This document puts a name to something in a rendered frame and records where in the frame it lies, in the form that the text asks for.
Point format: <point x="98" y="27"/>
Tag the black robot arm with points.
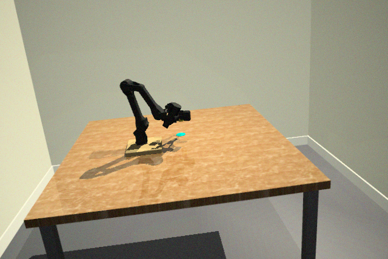
<point x="128" y="87"/>

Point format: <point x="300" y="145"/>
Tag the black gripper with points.
<point x="182" y="115"/>

